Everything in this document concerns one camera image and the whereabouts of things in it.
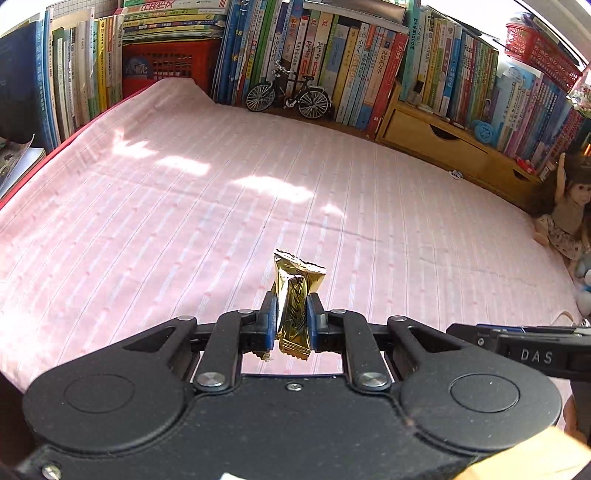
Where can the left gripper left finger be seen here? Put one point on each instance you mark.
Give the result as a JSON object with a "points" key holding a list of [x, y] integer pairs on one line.
{"points": [[223, 344]]}

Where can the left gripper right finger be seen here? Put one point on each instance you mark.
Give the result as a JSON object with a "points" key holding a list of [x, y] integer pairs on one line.
{"points": [[359, 343]]}

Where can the gold foil wrapper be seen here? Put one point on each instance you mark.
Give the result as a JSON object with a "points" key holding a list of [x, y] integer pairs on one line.
{"points": [[295, 280]]}

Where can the brown haired doll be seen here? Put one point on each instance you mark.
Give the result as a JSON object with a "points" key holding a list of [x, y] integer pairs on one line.
{"points": [[564, 227]]}

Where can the pink striped tablecloth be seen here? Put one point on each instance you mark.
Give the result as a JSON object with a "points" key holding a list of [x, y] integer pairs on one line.
{"points": [[170, 204]]}

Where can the small white patterned clip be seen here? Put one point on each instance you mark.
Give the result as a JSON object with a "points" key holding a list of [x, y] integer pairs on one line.
{"points": [[456, 174]]}

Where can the wooden drawer organizer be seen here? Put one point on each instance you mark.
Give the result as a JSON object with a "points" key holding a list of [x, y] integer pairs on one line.
{"points": [[436, 141]]}

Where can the black miniature bicycle model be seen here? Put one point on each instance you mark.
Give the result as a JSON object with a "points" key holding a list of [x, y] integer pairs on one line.
{"points": [[311, 101]]}

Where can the blue yarn ball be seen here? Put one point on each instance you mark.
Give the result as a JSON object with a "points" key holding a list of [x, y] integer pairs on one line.
{"points": [[484, 132]]}

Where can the flat magazine stack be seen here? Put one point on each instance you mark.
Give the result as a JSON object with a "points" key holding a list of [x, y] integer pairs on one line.
{"points": [[16, 160]]}

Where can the red plastic crate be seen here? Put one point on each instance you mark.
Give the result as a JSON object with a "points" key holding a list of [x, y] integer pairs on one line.
{"points": [[144, 64]]}

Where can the dark blue folder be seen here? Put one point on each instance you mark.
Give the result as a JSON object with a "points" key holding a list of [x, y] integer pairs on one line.
{"points": [[24, 115]]}

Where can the red mesh basket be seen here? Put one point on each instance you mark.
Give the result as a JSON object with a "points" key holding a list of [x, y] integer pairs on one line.
{"points": [[533, 48]]}

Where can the horizontal book stack on crate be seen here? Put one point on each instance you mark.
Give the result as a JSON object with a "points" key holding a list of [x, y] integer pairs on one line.
{"points": [[172, 20]]}

